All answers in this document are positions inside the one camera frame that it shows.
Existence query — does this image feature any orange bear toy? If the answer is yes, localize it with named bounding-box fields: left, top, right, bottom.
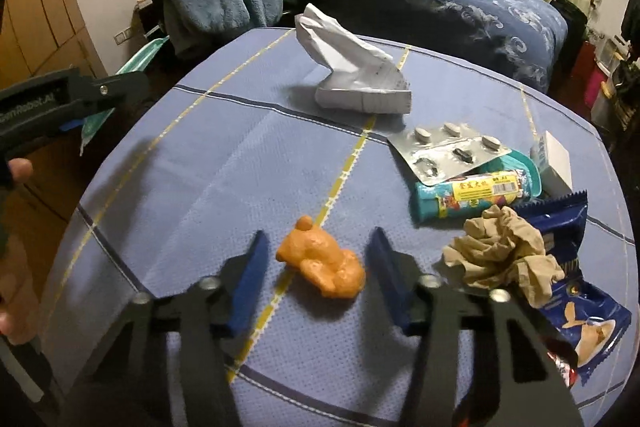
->
left=276, top=216, right=366, bottom=299

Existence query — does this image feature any person's left hand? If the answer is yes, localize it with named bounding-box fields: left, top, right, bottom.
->
left=1, top=158, right=39, bottom=346

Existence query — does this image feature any red snack wrapper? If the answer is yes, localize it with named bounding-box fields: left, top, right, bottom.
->
left=547, top=343, right=578, bottom=389

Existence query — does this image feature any teal plastic bag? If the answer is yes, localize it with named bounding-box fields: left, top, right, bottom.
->
left=79, top=37, right=169, bottom=155

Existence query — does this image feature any wooden wardrobe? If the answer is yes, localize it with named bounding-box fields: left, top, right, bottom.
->
left=1, top=0, right=106, bottom=89

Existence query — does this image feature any blue snack wrapper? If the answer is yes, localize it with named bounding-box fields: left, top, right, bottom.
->
left=514, top=191, right=631, bottom=383

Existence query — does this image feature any crumpled beige tissue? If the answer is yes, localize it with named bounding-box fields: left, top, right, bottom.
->
left=442, top=205, right=565, bottom=309

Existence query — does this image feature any blue checked tablecloth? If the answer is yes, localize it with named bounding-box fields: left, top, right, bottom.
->
left=40, top=29, right=638, bottom=426

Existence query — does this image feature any teal yellow labelled tube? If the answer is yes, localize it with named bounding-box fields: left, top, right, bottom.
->
left=409, top=150, right=541, bottom=225

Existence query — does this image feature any small white box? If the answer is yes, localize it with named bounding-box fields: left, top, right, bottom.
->
left=530, top=131, right=573, bottom=197

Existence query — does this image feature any silver pill blister pack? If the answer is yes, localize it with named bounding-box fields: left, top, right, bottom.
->
left=387, top=122, right=511, bottom=186

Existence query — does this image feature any crumpled white paper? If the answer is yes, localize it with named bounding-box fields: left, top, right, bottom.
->
left=295, top=3, right=412, bottom=115

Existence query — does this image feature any black suitcase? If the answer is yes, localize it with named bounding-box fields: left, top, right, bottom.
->
left=549, top=0, right=588, bottom=94

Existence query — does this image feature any blue patterned duvet bed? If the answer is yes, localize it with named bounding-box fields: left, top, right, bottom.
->
left=297, top=0, right=567, bottom=92

